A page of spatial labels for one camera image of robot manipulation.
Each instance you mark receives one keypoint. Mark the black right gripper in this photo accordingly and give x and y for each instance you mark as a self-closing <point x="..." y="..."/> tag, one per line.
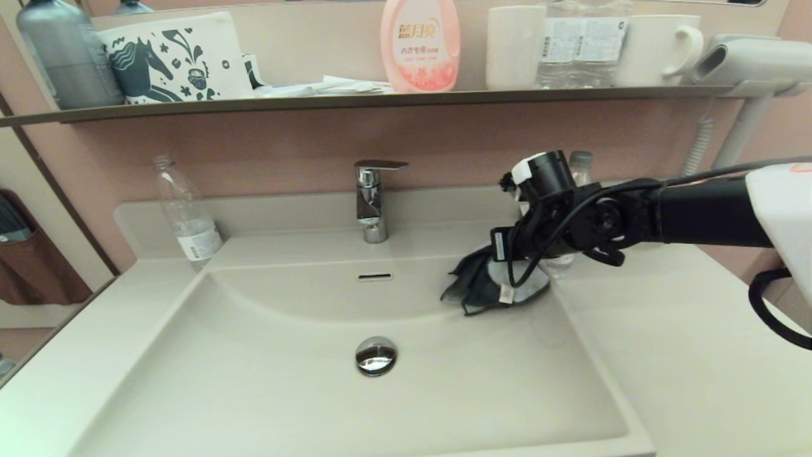
<point x="517" y="238"/>

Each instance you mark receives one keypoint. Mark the light blue grey cloth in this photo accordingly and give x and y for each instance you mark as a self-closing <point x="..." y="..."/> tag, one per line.
<point x="476" y="285"/>

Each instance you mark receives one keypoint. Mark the chrome faucet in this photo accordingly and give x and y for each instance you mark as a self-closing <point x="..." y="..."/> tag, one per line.
<point x="371" y="203"/>

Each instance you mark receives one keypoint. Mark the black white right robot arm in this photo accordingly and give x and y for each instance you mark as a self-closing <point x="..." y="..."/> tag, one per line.
<point x="698" y="216"/>

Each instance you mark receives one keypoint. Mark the beige sink basin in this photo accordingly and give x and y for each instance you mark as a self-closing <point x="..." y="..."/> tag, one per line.
<point x="254" y="381"/>

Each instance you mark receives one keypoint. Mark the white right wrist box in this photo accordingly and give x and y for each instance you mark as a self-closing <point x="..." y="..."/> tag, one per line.
<point x="526" y="168"/>

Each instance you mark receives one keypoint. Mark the grey-capped clear plastic bottle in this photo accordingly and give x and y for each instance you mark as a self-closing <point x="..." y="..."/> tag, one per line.
<point x="580" y="158"/>

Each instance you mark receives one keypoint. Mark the chrome drain stopper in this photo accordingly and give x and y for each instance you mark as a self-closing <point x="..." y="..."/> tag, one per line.
<point x="375" y="355"/>

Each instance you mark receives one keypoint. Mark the water bottles on shelf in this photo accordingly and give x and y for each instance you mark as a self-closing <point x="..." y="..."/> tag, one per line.
<point x="561" y="41"/>

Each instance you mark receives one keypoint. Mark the pink detergent bottle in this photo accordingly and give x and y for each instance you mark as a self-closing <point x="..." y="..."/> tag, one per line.
<point x="419" y="44"/>

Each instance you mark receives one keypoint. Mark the white papers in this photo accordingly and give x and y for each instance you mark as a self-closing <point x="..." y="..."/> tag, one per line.
<point x="330" y="86"/>

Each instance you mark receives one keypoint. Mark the white hair dryer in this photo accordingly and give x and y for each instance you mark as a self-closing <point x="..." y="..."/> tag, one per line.
<point x="755" y="63"/>

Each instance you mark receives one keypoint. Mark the small white printed pouch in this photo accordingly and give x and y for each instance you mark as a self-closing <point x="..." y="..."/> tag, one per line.
<point x="254" y="71"/>

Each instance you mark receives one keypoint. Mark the capless clear plastic bottle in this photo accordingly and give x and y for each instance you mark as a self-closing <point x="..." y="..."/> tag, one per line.
<point x="190" y="222"/>

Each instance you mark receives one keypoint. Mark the white horse print pouch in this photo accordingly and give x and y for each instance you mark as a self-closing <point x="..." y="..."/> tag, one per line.
<point x="216" y="56"/>

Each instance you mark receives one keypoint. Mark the grey translucent bottle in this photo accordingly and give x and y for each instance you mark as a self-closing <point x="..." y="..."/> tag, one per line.
<point x="70" y="63"/>

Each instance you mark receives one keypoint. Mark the brown hanging bag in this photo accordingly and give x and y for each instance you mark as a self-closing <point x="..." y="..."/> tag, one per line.
<point x="38" y="273"/>

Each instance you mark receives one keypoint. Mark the long brown wall shelf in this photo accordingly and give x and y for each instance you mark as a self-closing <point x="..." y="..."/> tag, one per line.
<point x="380" y="100"/>

